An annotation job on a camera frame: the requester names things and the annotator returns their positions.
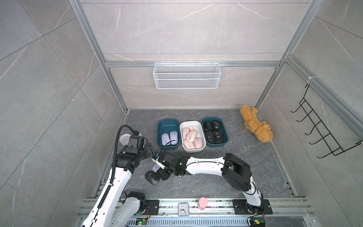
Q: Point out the black mouse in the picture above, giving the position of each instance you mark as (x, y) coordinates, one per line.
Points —
(210, 137)
(209, 126)
(152, 177)
(219, 140)
(217, 125)
(217, 134)

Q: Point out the purple mouse top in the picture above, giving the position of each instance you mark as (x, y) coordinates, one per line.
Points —
(165, 139)

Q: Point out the right teal storage box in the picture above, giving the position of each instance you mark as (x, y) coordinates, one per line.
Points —
(225, 136)

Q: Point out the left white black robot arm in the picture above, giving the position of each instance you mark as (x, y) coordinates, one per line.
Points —
(104, 214)

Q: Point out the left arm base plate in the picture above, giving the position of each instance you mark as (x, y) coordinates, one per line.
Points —
(151, 207)

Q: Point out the teal storage box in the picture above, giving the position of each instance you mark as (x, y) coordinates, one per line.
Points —
(225, 136)
(167, 126)

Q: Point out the small white desk clock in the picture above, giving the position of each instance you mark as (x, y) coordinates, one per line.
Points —
(183, 209)

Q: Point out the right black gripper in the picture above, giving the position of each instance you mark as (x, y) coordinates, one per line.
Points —
(162, 175)

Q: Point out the pink cylinder object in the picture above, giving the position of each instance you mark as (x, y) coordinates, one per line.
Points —
(202, 203)

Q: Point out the brown teddy bear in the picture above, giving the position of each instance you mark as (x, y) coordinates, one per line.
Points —
(261, 130)

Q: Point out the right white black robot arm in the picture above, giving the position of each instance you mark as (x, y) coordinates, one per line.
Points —
(234, 170)

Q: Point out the purple mouse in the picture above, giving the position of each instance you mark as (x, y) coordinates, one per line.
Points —
(165, 139)
(174, 139)
(155, 168)

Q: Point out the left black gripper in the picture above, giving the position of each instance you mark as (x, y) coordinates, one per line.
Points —
(149, 149)

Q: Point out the white wire mesh basket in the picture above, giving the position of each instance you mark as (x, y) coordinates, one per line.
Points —
(186, 75)

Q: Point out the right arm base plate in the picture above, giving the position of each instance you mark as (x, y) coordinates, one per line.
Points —
(241, 207)

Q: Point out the pink mouse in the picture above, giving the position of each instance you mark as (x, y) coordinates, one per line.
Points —
(188, 145)
(192, 135)
(185, 131)
(198, 142)
(193, 127)

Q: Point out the purple mouse bottom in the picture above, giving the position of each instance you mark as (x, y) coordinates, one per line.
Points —
(174, 139)

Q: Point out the left teal storage box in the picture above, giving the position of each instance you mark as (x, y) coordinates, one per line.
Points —
(167, 126)

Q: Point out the black wall hook rack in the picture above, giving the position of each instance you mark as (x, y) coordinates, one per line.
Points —
(324, 133)

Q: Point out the white storage box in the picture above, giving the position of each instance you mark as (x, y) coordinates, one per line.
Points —
(200, 134)

